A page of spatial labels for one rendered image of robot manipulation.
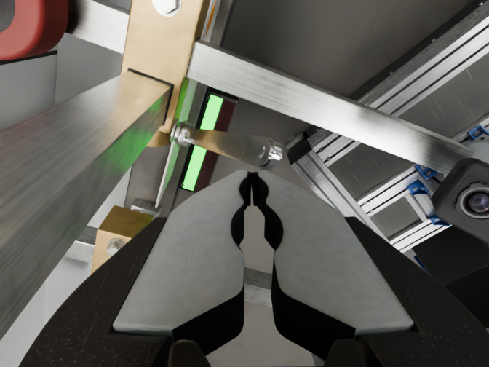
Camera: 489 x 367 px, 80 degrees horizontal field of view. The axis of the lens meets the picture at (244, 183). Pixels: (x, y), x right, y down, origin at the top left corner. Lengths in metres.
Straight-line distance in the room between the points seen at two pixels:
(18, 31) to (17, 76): 0.25
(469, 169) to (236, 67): 0.19
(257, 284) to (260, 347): 1.75
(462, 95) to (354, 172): 0.39
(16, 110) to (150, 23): 0.31
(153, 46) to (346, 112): 0.17
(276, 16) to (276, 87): 0.87
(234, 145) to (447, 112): 1.02
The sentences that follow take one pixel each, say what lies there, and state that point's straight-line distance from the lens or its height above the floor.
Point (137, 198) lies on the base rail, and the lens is 0.53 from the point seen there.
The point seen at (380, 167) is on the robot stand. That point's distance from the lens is 1.13.
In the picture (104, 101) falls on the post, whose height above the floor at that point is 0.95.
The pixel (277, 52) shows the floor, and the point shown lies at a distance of 1.13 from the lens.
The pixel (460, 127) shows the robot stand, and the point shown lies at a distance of 1.20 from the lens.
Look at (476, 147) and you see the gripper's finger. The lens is 0.37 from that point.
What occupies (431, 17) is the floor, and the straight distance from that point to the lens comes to 1.29.
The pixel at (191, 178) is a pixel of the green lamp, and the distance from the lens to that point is 0.48.
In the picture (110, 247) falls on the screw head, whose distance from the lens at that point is 0.36.
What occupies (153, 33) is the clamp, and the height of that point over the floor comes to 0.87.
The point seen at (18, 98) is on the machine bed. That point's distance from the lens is 0.52.
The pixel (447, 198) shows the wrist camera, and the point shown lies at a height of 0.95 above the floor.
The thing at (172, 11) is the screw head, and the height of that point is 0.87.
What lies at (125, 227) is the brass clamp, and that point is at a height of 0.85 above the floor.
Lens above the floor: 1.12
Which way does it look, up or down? 61 degrees down
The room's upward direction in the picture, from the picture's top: 179 degrees clockwise
